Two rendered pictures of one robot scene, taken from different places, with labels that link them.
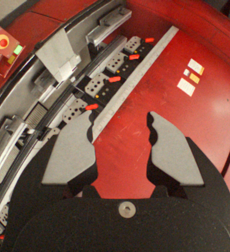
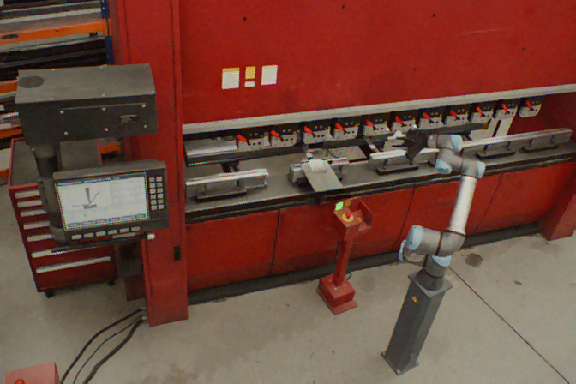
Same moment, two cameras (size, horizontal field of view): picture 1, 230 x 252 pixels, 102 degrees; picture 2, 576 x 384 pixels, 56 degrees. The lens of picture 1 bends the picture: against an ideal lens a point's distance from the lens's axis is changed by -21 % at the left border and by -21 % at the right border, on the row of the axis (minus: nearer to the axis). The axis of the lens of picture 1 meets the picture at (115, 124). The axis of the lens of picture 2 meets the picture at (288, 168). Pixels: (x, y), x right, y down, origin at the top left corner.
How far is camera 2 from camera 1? 2.77 m
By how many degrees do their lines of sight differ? 43
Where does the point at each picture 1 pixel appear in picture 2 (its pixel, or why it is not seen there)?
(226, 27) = (175, 99)
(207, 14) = (173, 128)
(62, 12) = (265, 225)
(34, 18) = (284, 243)
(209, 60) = (199, 67)
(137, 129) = (335, 87)
